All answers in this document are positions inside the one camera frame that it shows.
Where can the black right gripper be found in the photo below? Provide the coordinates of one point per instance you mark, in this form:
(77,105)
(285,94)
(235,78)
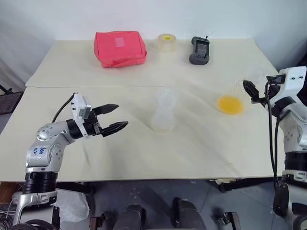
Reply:
(275,90)

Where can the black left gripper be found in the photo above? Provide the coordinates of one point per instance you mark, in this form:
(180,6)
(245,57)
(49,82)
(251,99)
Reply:
(92,127)

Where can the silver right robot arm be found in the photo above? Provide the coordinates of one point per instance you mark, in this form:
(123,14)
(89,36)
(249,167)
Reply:
(295,134)

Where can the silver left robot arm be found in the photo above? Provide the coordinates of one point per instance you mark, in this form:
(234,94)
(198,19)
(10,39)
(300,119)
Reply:
(40,155)

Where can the clear plastic bottle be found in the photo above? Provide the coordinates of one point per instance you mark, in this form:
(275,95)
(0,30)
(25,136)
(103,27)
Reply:
(164,115)

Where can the cream tablecloth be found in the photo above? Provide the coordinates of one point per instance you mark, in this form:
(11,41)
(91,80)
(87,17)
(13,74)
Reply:
(72,72)
(120,158)

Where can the red fabric pouch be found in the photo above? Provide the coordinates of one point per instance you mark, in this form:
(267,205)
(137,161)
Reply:
(117,50)

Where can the black handheld controller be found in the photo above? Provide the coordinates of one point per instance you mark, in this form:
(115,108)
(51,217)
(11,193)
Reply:
(200,51)

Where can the clear tape roll yellow core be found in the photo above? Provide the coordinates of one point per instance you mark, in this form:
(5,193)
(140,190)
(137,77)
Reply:
(166,44)

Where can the white plastic bag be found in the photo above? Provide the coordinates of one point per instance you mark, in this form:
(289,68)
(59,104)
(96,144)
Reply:
(72,206)

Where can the dark rounded shape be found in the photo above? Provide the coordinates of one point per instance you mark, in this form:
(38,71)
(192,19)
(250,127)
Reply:
(133,216)
(188,214)

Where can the black stand with mesh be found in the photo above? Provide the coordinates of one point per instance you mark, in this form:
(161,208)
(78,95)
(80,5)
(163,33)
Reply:
(9,99)

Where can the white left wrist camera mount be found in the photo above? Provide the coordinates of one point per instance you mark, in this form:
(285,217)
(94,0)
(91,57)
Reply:
(79,105)

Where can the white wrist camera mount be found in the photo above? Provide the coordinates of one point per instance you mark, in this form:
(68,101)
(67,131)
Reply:
(79,105)
(293,79)

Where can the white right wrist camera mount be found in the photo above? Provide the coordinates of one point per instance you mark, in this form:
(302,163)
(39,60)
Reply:
(293,79)

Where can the black table frame bar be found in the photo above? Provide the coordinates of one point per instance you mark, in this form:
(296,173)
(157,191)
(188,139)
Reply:
(76,188)
(242,184)

